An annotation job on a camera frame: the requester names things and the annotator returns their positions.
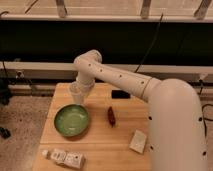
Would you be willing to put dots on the green ceramic bowl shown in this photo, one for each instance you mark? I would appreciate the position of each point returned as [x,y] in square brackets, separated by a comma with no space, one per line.
[71,120]

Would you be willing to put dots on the white plastic bottle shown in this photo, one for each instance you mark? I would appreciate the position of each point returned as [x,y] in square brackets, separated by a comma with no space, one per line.
[64,158]

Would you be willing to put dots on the dark red small object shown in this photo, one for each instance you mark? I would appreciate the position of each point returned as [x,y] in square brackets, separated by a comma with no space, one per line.
[111,117]

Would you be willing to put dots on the black object on floor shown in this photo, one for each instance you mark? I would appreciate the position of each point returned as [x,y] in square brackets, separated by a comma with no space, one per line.
[4,133]

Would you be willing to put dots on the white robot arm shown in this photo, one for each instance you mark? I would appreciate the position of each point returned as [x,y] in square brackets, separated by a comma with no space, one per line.
[177,139]

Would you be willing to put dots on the white small box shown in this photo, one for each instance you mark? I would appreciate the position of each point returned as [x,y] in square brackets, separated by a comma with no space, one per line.
[138,141]

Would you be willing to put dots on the black rectangular object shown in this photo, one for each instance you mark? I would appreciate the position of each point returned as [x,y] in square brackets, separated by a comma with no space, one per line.
[119,94]

